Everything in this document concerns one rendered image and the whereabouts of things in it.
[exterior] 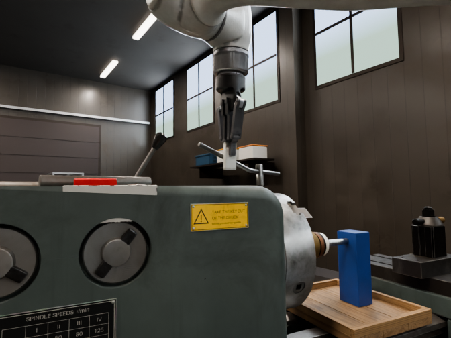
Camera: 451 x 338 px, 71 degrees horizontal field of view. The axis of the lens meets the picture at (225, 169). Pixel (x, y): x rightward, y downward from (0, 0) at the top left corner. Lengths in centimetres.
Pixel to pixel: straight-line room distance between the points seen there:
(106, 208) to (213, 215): 17
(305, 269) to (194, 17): 61
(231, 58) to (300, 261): 51
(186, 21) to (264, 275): 52
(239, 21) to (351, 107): 394
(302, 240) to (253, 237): 23
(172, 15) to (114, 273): 50
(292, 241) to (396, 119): 366
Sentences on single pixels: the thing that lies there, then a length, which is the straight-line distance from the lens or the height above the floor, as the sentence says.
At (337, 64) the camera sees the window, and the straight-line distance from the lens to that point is 496.
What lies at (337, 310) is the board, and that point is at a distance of 109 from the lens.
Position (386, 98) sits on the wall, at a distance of 445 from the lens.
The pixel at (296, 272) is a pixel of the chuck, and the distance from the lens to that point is 79.
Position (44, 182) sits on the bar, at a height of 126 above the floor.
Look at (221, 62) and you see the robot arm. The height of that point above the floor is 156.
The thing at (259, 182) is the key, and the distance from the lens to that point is 91.
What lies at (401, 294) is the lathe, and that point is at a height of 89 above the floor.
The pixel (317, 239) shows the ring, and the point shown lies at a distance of 98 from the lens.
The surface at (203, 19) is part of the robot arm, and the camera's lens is 71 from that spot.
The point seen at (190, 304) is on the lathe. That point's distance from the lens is 56.
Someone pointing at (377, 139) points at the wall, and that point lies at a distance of 442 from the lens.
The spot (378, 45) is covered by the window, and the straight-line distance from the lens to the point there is 468.
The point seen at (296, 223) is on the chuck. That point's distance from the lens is 80.
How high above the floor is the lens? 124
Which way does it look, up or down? 4 degrees up
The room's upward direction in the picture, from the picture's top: 1 degrees counter-clockwise
